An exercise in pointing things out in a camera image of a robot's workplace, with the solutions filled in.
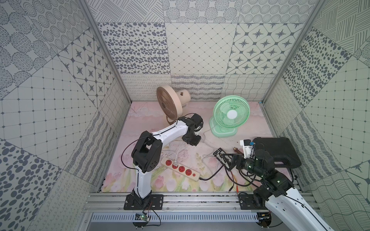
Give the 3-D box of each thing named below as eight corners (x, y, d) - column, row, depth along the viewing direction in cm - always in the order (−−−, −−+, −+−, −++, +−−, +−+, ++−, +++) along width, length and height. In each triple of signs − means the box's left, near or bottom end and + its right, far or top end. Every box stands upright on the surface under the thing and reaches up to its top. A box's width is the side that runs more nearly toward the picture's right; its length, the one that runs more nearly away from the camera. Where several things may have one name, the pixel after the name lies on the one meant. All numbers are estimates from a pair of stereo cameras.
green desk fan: (210, 139, 101) (217, 109, 77) (209, 126, 108) (215, 95, 84) (239, 139, 101) (254, 109, 77) (235, 126, 108) (248, 95, 84)
